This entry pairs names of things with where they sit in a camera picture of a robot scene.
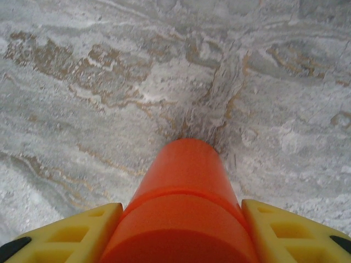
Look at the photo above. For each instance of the orange pill bottle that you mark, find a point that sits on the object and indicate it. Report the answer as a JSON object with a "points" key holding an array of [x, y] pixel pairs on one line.
{"points": [[181, 208]]}

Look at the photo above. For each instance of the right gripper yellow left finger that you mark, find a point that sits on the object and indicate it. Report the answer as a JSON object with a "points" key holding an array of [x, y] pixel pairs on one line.
{"points": [[68, 238]]}

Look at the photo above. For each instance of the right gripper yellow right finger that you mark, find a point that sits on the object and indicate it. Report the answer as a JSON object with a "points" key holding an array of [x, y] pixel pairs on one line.
{"points": [[290, 235]]}

